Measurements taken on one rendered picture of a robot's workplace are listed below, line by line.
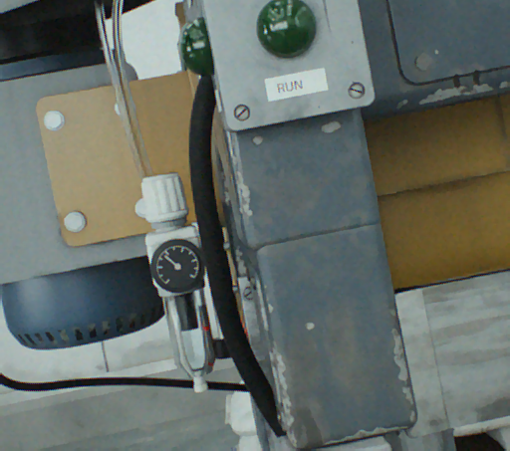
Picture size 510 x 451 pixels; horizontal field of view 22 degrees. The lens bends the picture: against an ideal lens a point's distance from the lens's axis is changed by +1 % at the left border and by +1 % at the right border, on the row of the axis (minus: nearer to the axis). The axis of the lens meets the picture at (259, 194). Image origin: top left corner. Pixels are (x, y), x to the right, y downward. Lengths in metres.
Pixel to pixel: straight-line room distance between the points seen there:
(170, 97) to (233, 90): 0.43
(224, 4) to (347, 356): 0.20
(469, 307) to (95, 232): 0.34
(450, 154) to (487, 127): 0.03
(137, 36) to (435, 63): 5.19
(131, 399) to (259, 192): 5.26
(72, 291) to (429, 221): 0.31
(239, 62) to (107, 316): 0.51
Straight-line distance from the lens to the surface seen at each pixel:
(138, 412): 5.93
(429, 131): 0.94
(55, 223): 1.07
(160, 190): 0.88
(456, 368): 0.87
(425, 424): 0.87
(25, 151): 1.07
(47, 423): 5.96
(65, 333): 1.11
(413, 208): 0.99
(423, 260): 0.99
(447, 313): 0.86
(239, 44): 0.63
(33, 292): 1.11
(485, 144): 0.95
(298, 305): 0.68
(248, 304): 0.88
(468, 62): 0.70
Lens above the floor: 1.24
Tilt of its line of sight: 3 degrees down
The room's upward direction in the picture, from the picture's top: 11 degrees counter-clockwise
